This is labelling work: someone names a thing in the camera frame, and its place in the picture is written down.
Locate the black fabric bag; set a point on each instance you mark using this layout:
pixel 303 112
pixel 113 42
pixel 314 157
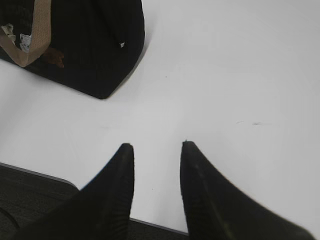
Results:
pixel 88 45

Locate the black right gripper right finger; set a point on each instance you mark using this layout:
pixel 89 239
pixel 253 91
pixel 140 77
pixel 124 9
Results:
pixel 215 209

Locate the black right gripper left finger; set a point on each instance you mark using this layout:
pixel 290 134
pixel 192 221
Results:
pixel 100 211

